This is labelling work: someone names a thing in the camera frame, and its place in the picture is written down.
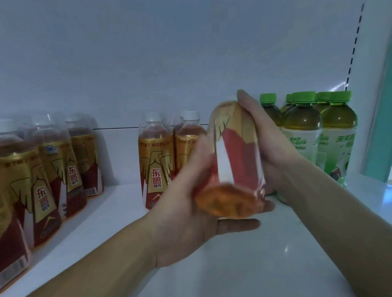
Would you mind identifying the row of green-capped bottles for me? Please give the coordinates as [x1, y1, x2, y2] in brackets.
[258, 85, 364, 195]

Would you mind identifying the person's left hand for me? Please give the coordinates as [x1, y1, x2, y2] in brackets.
[136, 131, 280, 270]

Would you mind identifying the gold-red drink bottle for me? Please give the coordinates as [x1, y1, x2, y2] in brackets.
[187, 99, 268, 222]

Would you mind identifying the person's right hand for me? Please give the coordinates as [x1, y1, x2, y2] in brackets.
[235, 84, 309, 205]

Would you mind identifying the white metal shelf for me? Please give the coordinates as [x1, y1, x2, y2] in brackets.
[0, 0, 392, 297]

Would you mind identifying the row of amber drink bottles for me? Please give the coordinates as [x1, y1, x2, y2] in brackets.
[0, 102, 219, 297]

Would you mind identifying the person's right forearm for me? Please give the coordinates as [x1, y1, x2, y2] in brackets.
[274, 146, 392, 297]

